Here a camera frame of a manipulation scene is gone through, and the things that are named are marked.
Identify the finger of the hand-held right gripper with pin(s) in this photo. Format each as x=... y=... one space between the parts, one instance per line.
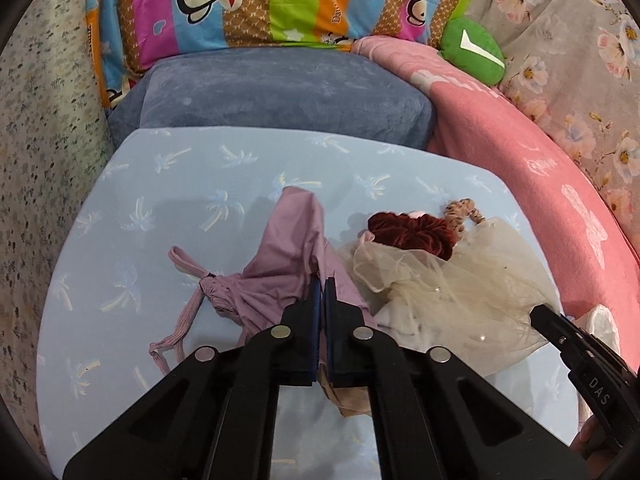
x=555 y=327

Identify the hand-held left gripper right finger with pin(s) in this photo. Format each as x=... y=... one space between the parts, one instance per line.
x=331 y=320

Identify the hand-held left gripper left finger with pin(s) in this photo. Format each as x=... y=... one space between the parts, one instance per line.
x=313 y=310

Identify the cream tulle scrunchie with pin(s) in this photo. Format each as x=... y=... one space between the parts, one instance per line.
x=475 y=285

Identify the tan dotted scrunchie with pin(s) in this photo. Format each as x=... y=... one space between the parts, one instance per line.
x=457 y=210

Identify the person's right hand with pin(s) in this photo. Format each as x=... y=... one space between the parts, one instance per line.
x=587 y=435

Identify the beige cloth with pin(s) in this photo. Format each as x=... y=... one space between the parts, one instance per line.
x=350 y=402

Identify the dark red velvet scrunchie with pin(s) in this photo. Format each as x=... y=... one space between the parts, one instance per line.
x=410 y=232

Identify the pink blanket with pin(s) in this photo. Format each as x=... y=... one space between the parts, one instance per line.
x=500 y=125

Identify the light blue palm print table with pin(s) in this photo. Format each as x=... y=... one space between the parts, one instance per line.
x=150 y=170

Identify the blue-grey velvet cushion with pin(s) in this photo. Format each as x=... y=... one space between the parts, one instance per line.
x=275 y=95

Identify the grey floral cloth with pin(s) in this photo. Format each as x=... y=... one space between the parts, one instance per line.
x=575 y=85

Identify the green round check mark cushion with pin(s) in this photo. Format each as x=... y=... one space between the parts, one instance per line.
x=460 y=55

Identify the striped monkey print pillow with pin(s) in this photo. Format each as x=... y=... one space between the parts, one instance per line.
x=300 y=0

